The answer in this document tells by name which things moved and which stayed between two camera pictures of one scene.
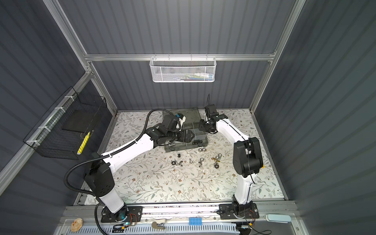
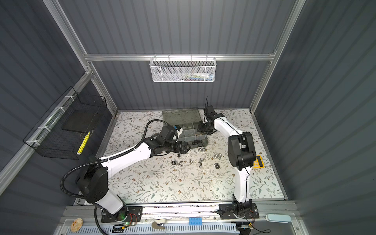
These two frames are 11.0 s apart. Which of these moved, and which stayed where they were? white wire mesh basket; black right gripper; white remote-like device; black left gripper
Moved: black left gripper
Stayed: black right gripper; white remote-like device; white wire mesh basket
